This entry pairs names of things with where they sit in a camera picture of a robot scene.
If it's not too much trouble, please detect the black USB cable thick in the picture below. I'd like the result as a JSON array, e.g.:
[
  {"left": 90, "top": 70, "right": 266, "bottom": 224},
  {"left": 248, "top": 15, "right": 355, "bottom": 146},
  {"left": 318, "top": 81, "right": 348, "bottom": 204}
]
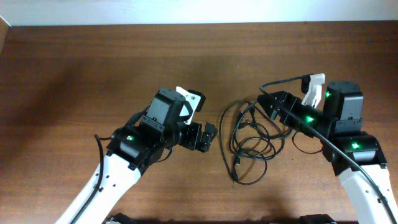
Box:
[{"left": 218, "top": 100, "right": 276, "bottom": 185}]

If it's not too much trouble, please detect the black USB cable thin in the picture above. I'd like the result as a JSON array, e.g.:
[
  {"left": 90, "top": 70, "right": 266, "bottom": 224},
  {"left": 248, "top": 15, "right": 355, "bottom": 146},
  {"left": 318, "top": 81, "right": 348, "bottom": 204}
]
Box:
[{"left": 224, "top": 100, "right": 293, "bottom": 161}]

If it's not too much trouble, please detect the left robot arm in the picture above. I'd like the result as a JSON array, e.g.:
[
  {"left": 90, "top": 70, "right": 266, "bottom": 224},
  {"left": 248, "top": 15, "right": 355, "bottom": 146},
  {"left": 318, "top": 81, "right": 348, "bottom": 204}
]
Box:
[{"left": 57, "top": 86, "right": 218, "bottom": 223}]

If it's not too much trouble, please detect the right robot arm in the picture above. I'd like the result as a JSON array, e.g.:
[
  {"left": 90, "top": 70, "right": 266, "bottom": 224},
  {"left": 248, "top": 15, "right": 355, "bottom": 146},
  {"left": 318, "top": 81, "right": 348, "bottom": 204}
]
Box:
[{"left": 257, "top": 82, "right": 397, "bottom": 223}]

